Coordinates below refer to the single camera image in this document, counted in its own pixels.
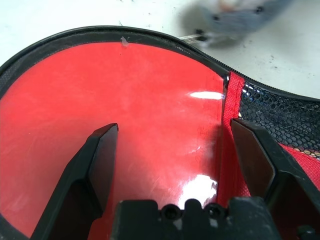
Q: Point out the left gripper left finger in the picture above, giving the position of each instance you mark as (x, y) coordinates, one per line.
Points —
(82, 175)

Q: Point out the blurred grey metal tool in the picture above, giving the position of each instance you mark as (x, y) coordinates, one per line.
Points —
(225, 20)

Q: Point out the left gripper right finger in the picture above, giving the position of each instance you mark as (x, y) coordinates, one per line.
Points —
(275, 162)

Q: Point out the red ping-pong paddle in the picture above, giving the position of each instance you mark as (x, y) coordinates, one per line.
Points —
(100, 87)

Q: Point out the red black paddle case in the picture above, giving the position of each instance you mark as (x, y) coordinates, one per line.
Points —
(232, 100)

